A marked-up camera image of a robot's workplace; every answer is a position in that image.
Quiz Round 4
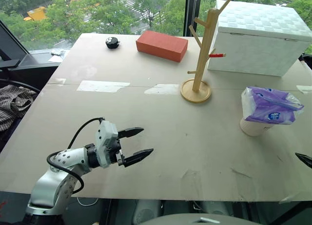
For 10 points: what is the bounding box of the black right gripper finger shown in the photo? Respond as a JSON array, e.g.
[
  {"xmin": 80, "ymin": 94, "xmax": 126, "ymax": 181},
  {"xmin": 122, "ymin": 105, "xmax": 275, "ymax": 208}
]
[{"xmin": 295, "ymin": 152, "xmax": 312, "ymax": 168}]

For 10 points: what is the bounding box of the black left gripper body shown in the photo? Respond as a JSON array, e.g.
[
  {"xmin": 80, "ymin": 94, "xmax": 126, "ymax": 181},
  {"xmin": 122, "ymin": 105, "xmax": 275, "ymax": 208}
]
[{"xmin": 105, "ymin": 132, "xmax": 126, "ymax": 168}]

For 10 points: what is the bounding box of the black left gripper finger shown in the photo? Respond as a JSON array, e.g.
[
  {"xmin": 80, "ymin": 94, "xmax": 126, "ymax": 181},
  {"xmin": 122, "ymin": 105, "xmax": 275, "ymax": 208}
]
[
  {"xmin": 122, "ymin": 148, "xmax": 155, "ymax": 168},
  {"xmin": 117, "ymin": 127, "xmax": 145, "ymax": 140}
]

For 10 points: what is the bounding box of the white paper cup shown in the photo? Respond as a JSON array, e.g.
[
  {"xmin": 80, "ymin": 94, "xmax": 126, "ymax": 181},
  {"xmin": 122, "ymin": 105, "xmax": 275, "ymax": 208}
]
[{"xmin": 239, "ymin": 116, "xmax": 275, "ymax": 137}]

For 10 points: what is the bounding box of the wooden mug tree stand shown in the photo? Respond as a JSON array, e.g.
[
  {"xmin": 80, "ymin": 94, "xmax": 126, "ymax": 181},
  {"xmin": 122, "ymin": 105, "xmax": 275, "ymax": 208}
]
[{"xmin": 180, "ymin": 0, "xmax": 234, "ymax": 104}]

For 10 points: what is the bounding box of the white tape patch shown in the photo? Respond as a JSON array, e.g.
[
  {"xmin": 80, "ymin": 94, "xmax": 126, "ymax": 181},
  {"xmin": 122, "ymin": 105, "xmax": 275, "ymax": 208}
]
[
  {"xmin": 77, "ymin": 80, "xmax": 131, "ymax": 93},
  {"xmin": 144, "ymin": 84, "xmax": 181, "ymax": 96}
]

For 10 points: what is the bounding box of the purple tissue pack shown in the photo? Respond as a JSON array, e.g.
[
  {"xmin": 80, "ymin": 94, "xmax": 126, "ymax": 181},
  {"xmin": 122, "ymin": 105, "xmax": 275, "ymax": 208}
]
[{"xmin": 241, "ymin": 86, "xmax": 305, "ymax": 126}]

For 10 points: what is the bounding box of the grey curved robot body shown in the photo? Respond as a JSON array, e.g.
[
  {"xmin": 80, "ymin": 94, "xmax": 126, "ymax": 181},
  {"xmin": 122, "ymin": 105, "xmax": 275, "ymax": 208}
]
[{"xmin": 138, "ymin": 212, "xmax": 261, "ymax": 225}]

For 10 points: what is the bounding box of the small black round device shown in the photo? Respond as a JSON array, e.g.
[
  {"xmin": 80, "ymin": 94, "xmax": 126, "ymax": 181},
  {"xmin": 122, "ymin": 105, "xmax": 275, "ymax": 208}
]
[{"xmin": 105, "ymin": 36, "xmax": 121, "ymax": 50}]

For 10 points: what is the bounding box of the orange-red brick block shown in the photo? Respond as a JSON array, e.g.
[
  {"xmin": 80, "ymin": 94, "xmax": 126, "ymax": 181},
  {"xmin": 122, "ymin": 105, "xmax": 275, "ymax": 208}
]
[{"xmin": 136, "ymin": 30, "xmax": 189, "ymax": 63}]

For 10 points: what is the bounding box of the crumpled clear plastic wrap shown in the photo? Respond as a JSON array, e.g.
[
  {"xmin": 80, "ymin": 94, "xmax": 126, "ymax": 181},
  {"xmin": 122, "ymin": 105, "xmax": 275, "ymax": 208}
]
[{"xmin": 49, "ymin": 48, "xmax": 66, "ymax": 57}]

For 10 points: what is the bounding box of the black side desk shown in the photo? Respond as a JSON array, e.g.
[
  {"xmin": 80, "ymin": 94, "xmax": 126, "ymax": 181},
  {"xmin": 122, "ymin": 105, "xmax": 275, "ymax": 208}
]
[{"xmin": 0, "ymin": 53, "xmax": 64, "ymax": 91}]

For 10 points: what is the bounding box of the brown plaid shirt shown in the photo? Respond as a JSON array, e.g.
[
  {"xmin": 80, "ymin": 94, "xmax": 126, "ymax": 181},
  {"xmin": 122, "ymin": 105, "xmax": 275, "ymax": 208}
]
[{"xmin": 0, "ymin": 84, "xmax": 38, "ymax": 133}]

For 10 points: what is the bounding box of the white woven storage box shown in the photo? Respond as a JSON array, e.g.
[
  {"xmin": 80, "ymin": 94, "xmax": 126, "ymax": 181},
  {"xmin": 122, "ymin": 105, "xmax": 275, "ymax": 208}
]
[{"xmin": 207, "ymin": 0, "xmax": 312, "ymax": 77}]

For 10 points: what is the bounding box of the yellow vehicle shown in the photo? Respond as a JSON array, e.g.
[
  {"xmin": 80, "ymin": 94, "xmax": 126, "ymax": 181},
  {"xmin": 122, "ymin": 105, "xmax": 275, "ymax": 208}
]
[{"xmin": 23, "ymin": 6, "xmax": 47, "ymax": 22}]

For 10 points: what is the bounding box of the black monitor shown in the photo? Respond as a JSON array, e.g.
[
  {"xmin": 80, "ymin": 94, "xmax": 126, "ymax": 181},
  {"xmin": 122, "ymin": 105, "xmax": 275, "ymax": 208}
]
[{"xmin": 0, "ymin": 20, "xmax": 31, "ymax": 64}]

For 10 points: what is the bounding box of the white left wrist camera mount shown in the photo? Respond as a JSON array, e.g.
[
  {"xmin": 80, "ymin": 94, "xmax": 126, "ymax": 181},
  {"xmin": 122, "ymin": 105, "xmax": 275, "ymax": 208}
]
[{"xmin": 94, "ymin": 120, "xmax": 119, "ymax": 168}]

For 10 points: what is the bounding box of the thin white cable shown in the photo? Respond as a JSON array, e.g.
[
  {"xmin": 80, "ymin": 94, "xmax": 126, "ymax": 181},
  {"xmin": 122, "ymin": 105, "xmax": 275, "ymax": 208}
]
[{"xmin": 77, "ymin": 197, "xmax": 98, "ymax": 207}]

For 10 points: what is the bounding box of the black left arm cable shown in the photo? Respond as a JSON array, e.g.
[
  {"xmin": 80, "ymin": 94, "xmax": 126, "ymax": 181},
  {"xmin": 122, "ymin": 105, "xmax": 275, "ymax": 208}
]
[{"xmin": 46, "ymin": 117, "xmax": 106, "ymax": 195}]

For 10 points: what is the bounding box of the black window frame post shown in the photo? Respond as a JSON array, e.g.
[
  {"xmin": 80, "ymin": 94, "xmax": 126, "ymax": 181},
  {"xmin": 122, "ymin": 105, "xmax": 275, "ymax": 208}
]
[{"xmin": 183, "ymin": 0, "xmax": 202, "ymax": 38}]

